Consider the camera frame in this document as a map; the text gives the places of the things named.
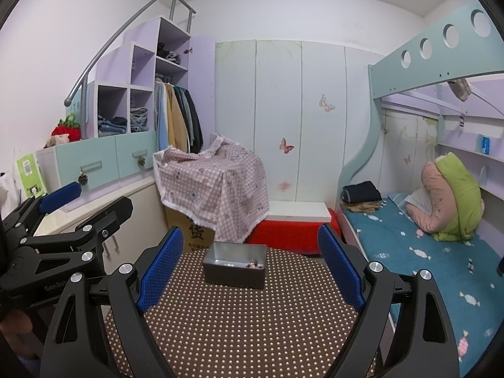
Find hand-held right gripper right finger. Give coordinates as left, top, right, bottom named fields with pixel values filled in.
left=317, top=222, right=461, bottom=378

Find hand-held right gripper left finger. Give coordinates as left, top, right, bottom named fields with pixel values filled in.
left=39, top=225, right=186, bottom=378

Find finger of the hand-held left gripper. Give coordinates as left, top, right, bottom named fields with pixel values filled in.
left=2, top=181, right=83, bottom=245
left=18, top=196, right=135, bottom=280

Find metal tray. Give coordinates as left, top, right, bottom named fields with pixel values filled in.
left=202, top=242, right=269, bottom=290

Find person's left hand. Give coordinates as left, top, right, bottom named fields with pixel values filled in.
left=0, top=309, right=35, bottom=347

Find white cabinet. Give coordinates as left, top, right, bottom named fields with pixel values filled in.
left=33, top=173, right=170, bottom=280

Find green box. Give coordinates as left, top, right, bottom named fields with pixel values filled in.
left=15, top=153, right=49, bottom=198

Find teal drawer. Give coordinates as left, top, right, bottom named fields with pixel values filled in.
left=115, top=130, right=158, bottom=180
left=55, top=138, right=119, bottom=190

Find cardboard box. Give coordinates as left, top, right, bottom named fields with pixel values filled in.
left=164, top=201, right=217, bottom=249

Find pink plush toy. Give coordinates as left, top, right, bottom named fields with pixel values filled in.
left=43, top=134, right=72, bottom=149

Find folded tan clothes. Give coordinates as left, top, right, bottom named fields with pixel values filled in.
left=342, top=201, right=384, bottom=213

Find red upholstered bench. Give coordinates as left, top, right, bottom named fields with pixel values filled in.
left=245, top=209, right=347, bottom=256

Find red strawberry plush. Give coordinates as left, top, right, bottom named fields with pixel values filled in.
left=52, top=113, right=81, bottom=140

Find white board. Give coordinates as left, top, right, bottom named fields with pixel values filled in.
left=267, top=201, right=332, bottom=224

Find blue printed bedsheet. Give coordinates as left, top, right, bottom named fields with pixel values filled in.
left=342, top=191, right=504, bottom=376

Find folded dark clothes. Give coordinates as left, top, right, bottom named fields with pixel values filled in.
left=341, top=181, right=382, bottom=203

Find folded blue jeans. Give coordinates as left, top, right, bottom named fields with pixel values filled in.
left=98, top=115, right=129, bottom=136

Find brown dotted table mat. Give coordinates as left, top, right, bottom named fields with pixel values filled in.
left=103, top=246, right=390, bottom=378

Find grey knit garment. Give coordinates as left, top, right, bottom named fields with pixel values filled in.
left=130, top=106, right=149, bottom=132

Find white pillow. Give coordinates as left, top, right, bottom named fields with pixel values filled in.
left=398, top=187, right=430, bottom=215

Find pink checkered cloth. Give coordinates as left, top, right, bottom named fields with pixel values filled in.
left=153, top=133, right=270, bottom=241

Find row of hanging clothes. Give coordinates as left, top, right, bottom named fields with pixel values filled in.
left=154, top=81, right=203, bottom=154

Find green pillow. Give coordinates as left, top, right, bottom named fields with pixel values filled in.
left=431, top=153, right=486, bottom=242

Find purple stair cabinet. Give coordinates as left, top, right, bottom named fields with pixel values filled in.
left=65, top=16, right=217, bottom=142

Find dark clothes on shelf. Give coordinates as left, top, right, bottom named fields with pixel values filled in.
left=157, top=41, right=182, bottom=64

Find grey metal handrail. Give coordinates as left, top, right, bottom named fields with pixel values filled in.
left=64, top=0, right=196, bottom=107

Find white wardrobe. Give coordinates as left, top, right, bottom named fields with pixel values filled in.
left=215, top=39, right=384, bottom=205

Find teal and white bunk bed frame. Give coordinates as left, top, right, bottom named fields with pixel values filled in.
left=339, top=0, right=504, bottom=378

